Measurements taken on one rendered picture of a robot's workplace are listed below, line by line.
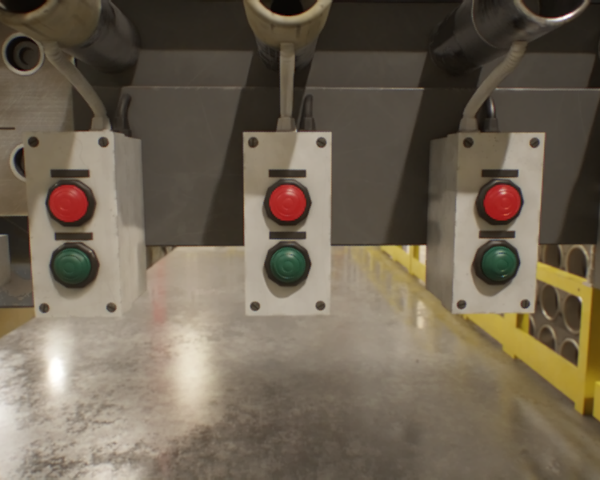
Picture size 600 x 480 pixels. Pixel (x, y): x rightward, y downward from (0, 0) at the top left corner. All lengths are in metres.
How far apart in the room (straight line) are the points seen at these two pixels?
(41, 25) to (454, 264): 0.35
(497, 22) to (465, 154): 0.10
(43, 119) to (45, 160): 0.14
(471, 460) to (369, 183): 1.11
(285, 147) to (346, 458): 1.15
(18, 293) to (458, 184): 0.48
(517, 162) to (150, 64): 0.35
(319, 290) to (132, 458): 1.16
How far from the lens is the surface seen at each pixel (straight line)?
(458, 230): 0.46
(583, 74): 0.64
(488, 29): 0.45
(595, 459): 1.66
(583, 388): 1.87
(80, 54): 0.50
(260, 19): 0.38
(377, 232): 0.53
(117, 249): 0.46
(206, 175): 0.53
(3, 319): 1.10
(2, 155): 0.62
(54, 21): 0.41
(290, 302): 0.44
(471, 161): 0.46
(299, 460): 1.48
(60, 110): 0.60
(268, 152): 0.43
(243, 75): 0.56
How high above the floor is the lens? 0.74
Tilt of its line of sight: 8 degrees down
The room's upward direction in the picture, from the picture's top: straight up
